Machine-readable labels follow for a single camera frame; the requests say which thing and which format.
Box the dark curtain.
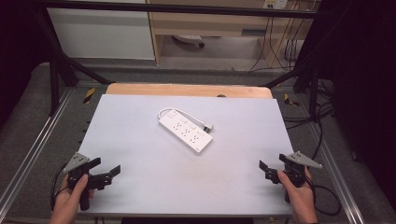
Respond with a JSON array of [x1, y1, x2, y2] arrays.
[[306, 0, 396, 203], [0, 0, 52, 127]]

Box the person's right hand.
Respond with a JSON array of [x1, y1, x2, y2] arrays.
[[276, 167, 316, 217]]

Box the black metal frame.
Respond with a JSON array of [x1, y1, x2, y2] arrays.
[[31, 0, 332, 123]]

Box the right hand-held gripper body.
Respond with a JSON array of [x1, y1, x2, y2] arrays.
[[264, 150, 323, 203]]

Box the aluminium rail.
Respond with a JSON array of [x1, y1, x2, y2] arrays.
[[305, 123, 366, 224], [0, 88, 75, 203]]

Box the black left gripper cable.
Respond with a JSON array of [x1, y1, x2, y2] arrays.
[[49, 162, 69, 213]]

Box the white power strip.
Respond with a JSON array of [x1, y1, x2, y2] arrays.
[[158, 108, 215, 156]]

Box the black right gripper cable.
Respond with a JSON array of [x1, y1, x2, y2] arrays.
[[305, 175, 342, 217]]

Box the office chair wheel base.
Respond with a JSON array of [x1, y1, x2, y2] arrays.
[[172, 34, 206, 49]]

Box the white power strip cable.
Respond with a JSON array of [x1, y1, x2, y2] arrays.
[[157, 106, 207, 129]]

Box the light wooden desk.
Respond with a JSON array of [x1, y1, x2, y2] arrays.
[[146, 0, 314, 67]]

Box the white cabinet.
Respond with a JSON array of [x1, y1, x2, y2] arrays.
[[47, 0, 156, 61]]

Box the wooden table board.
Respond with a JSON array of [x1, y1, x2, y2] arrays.
[[105, 82, 274, 100]]

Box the white wall outlet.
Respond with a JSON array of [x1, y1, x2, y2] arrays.
[[262, 0, 290, 10]]

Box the yellow black striped tape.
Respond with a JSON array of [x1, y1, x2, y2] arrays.
[[283, 92, 301, 107], [82, 87, 96, 105]]

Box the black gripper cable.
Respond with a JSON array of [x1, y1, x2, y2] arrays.
[[49, 162, 69, 213], [305, 175, 342, 217]]

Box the person's left hand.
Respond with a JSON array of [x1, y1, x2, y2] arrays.
[[50, 173, 96, 218]]

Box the black cables on floor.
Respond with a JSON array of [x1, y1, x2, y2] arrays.
[[282, 79, 336, 161]]

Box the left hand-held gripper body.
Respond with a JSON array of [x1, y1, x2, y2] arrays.
[[63, 151, 114, 212]]

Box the hanging black cables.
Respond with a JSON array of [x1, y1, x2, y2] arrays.
[[247, 8, 310, 73]]

